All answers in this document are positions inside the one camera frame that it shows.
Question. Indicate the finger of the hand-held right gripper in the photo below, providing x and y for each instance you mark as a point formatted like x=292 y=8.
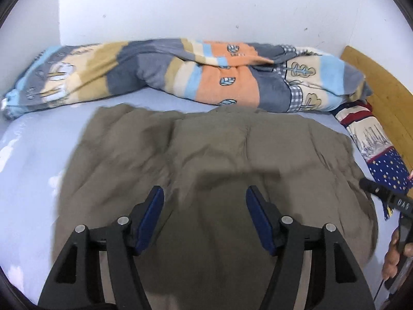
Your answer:
x=374 y=189

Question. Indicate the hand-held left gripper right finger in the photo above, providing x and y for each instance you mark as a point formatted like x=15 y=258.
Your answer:
x=261 y=222

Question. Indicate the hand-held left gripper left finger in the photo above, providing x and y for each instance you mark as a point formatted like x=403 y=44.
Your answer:
x=148 y=222

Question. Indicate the olive puffer jacket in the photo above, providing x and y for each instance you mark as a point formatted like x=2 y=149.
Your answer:
x=209 y=155

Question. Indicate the person's right hand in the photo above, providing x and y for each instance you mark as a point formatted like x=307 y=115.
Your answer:
x=392 y=255

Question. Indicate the navy star print pillow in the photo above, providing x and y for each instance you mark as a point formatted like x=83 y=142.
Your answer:
x=384 y=164

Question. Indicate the wooden headboard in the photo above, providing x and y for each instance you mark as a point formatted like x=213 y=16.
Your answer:
x=387 y=103

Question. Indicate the light blue bed sheet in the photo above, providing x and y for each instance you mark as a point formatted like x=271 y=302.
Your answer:
x=32 y=155

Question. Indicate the patchwork fleece blanket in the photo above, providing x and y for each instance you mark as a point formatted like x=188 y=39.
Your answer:
x=226 y=77

